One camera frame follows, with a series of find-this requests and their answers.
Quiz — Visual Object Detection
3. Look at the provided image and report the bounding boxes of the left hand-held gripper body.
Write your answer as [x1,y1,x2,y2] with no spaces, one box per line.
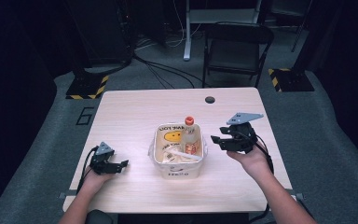
[89,141,123,175]

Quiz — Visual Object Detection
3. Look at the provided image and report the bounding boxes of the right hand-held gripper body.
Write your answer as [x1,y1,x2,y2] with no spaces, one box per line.
[219,112,265,154]

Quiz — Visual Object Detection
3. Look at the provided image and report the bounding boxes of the clear bottle with orange cap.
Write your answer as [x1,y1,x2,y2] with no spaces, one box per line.
[181,116,200,156]

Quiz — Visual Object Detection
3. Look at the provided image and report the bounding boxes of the white bag with yellow face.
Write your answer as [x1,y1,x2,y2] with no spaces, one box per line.
[147,122,209,181]

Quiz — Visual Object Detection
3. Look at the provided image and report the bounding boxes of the person's left hand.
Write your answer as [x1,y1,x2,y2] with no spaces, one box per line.
[82,166,117,194]

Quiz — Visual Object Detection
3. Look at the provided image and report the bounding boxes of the person's right hand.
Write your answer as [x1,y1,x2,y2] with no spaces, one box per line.
[227,143,275,179]

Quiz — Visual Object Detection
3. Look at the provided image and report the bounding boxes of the black folding chair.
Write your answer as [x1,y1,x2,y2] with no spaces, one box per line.
[201,21,275,89]

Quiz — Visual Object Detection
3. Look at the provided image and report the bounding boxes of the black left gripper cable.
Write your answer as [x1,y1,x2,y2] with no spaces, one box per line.
[76,147,99,195]

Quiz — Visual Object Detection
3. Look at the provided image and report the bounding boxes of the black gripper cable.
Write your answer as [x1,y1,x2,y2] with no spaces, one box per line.
[232,130,276,224]
[76,147,99,195]

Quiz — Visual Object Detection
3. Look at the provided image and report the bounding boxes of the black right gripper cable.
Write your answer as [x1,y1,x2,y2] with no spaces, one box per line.
[232,130,276,224]

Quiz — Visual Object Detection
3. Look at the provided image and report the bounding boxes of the black yellow striped base plate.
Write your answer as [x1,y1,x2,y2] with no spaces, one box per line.
[65,74,110,101]
[267,67,316,93]

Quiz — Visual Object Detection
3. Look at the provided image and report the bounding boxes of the black floor cables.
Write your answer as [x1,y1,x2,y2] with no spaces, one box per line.
[132,50,207,91]

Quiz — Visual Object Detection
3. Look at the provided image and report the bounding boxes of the white desk frame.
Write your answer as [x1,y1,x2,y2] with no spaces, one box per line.
[183,0,264,62]

